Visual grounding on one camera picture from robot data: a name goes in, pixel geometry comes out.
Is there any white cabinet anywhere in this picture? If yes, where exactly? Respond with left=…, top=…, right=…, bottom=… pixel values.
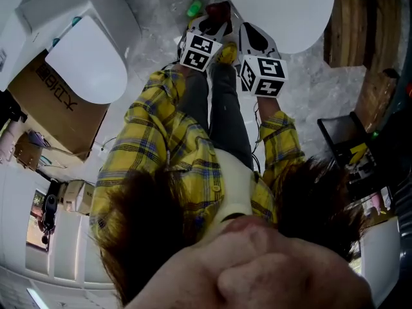
left=359, top=217, right=403, bottom=305

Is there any person's right forearm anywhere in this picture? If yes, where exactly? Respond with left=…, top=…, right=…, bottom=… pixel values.
left=257, top=95, right=297, bottom=131

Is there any black handbag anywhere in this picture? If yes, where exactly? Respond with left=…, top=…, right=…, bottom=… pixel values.
left=0, top=90, right=28, bottom=125

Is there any person's face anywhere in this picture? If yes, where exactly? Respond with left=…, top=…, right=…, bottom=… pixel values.
left=124, top=216, right=376, bottom=309

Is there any person's left forearm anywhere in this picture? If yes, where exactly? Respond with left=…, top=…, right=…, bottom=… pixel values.
left=146, top=64, right=194, bottom=109

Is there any small cardboard box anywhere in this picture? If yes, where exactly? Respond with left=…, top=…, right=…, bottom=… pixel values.
left=59, top=179, right=96, bottom=215

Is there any pink bag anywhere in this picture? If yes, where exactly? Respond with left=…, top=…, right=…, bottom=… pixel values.
left=0, top=120, right=20, bottom=164

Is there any green bottle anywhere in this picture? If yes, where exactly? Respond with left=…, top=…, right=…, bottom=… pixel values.
left=186, top=0, right=203, bottom=17

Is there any black camera on stand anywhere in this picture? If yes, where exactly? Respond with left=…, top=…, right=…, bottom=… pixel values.
left=41, top=178, right=59, bottom=238

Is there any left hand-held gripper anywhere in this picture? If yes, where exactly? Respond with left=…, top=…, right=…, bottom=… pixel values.
left=178, top=15, right=233, bottom=73

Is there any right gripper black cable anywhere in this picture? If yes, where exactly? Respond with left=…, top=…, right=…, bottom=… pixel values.
left=250, top=103, right=263, bottom=173

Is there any brown bag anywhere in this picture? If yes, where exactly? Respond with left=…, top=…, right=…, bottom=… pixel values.
left=14, top=133, right=42, bottom=170

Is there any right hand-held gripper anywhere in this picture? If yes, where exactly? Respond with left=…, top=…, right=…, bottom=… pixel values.
left=238, top=22, right=287, bottom=99

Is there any white toilet with tank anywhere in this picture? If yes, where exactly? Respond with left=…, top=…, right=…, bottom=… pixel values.
left=0, top=0, right=142, bottom=106

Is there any wooden platform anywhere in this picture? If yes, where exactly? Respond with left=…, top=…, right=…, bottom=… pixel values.
left=323, top=0, right=403, bottom=135

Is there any window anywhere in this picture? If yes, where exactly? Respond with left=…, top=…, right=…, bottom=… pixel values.
left=25, top=188, right=51, bottom=252

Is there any large cardboard box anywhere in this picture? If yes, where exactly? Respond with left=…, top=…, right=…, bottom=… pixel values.
left=6, top=50, right=109, bottom=162

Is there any person's cream t-shirt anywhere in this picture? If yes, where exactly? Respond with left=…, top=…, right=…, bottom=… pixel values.
left=205, top=148, right=258, bottom=234

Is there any person's right yellow shoe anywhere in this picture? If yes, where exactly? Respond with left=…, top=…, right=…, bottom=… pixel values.
left=214, top=41, right=238, bottom=64

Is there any person in yellow plaid shirt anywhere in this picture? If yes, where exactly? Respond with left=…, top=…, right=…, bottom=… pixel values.
left=89, top=69, right=306, bottom=238

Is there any red cloth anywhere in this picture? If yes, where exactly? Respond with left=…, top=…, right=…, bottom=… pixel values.
left=205, top=1, right=232, bottom=24

